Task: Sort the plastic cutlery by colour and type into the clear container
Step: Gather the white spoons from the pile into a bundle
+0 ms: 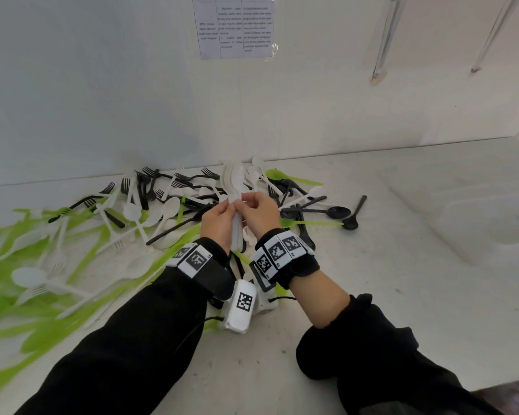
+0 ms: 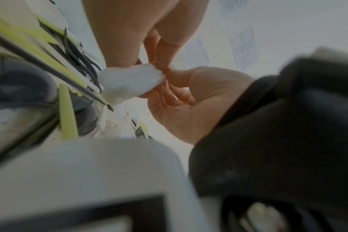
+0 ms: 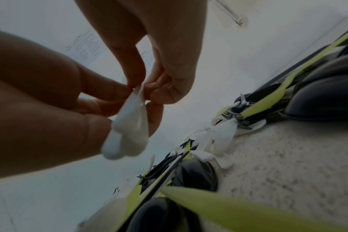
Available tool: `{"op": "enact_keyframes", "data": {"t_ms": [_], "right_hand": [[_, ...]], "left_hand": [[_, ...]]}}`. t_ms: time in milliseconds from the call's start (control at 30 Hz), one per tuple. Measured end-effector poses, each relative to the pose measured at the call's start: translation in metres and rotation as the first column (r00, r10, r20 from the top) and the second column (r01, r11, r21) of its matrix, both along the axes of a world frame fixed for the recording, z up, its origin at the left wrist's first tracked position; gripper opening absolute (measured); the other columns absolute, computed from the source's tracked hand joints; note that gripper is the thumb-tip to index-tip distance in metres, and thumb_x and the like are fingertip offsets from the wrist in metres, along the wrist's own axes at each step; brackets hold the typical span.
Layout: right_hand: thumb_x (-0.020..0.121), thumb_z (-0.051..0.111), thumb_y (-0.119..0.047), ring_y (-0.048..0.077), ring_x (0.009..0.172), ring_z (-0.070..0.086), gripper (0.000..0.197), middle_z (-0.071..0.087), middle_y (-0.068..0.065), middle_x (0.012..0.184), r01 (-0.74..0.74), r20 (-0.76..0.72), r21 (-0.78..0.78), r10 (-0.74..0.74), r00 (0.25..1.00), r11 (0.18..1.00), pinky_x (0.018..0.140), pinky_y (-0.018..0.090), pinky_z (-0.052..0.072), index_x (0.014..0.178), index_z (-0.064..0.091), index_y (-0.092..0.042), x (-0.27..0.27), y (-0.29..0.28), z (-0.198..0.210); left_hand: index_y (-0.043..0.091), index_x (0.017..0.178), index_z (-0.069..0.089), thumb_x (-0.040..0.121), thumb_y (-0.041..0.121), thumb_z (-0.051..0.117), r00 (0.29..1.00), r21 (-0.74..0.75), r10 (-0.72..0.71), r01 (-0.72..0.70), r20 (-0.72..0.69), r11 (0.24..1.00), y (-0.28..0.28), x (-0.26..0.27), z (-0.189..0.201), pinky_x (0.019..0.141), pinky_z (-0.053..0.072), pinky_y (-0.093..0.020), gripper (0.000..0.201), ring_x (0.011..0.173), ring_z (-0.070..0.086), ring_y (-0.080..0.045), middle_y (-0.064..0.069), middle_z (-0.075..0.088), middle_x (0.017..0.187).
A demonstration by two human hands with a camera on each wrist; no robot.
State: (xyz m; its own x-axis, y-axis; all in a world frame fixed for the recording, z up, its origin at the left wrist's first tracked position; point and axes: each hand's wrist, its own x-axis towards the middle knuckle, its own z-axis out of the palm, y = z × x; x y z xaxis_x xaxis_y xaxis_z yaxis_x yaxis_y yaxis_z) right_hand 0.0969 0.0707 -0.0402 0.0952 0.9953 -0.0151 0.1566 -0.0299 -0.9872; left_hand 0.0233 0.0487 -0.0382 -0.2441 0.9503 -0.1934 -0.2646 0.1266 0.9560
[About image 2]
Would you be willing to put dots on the person's left hand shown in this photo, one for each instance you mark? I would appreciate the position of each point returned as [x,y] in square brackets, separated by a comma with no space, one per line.
[139,27]

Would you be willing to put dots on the pile of plastic cutlery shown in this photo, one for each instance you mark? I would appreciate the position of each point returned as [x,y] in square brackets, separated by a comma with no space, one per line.
[67,113]

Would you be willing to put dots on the person's right hand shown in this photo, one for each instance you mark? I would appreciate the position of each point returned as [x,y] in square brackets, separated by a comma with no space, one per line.
[202,97]

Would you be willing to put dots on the black marker right wrist band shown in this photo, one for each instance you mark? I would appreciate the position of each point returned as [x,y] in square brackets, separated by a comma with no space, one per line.
[277,136]

